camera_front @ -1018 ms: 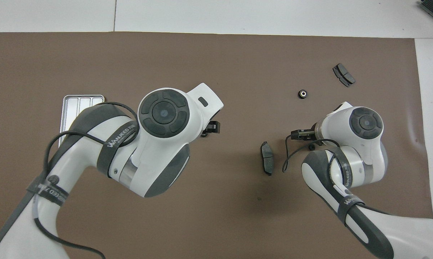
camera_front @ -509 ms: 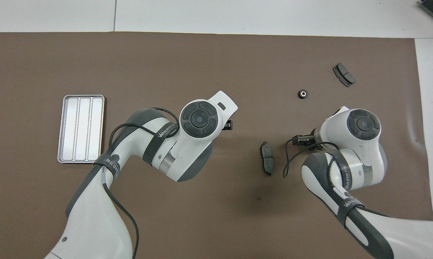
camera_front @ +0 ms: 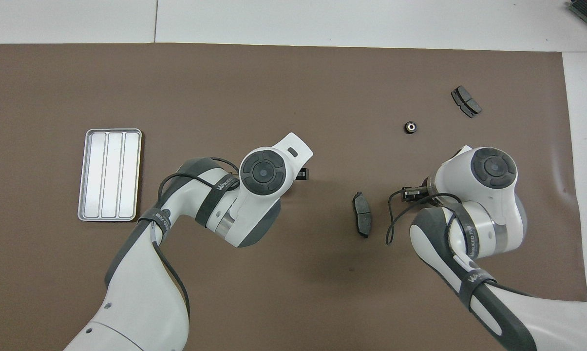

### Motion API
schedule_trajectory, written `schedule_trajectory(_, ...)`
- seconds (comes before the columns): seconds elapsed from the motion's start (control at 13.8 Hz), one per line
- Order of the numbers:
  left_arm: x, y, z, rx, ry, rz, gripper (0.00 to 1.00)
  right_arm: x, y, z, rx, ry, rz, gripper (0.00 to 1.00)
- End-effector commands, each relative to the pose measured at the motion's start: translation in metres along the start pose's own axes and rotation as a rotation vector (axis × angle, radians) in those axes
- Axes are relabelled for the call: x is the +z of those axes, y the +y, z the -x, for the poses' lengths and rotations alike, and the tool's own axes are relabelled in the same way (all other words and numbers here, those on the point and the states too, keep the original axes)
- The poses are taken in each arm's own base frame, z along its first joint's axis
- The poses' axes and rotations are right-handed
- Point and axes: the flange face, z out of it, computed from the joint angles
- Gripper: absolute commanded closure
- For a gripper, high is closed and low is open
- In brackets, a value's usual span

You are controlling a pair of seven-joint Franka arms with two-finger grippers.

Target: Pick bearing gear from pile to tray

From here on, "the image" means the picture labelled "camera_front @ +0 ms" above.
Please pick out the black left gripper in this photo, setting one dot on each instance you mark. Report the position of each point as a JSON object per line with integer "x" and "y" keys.
{"x": 303, "y": 174}

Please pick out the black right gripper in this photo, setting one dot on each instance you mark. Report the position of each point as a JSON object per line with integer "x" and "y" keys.
{"x": 412, "y": 194}

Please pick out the large black bearing gear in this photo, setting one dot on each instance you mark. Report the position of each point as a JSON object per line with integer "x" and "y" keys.
{"x": 410, "y": 127}

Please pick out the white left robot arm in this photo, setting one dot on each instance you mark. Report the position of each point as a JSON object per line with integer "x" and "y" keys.
{"x": 142, "y": 292}

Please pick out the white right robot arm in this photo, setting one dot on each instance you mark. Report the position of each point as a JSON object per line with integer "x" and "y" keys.
{"x": 493, "y": 168}

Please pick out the silver metal tray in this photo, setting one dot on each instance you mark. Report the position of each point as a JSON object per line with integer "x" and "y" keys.
{"x": 109, "y": 175}

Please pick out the long grey brake pad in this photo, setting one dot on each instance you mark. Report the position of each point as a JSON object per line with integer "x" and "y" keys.
{"x": 362, "y": 214}

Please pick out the brown table mat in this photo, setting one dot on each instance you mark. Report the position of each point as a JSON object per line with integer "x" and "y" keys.
{"x": 274, "y": 97}

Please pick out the short grey brake pad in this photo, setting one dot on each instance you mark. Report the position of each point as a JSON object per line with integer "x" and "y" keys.
{"x": 466, "y": 101}

